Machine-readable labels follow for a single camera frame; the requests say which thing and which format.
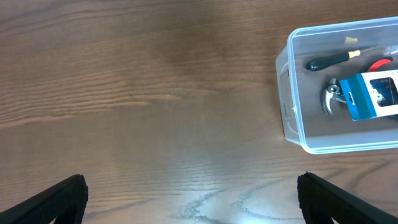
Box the silver ring wrench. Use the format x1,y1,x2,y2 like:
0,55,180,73
328,85,341,95

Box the blue white screw box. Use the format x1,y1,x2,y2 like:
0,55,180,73
340,70,397,121

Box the clear plastic container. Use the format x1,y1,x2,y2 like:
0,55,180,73
275,17,397,154

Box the black yellow screwdriver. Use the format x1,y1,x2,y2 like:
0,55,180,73
304,45,383,72

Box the small steel hammer black grip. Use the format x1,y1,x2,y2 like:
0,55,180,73
322,78,346,115

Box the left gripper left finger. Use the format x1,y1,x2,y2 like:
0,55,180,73
1,174,88,224

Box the red handled pliers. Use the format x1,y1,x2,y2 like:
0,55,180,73
366,57,393,72

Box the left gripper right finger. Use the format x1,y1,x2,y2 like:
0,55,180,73
297,172,397,224

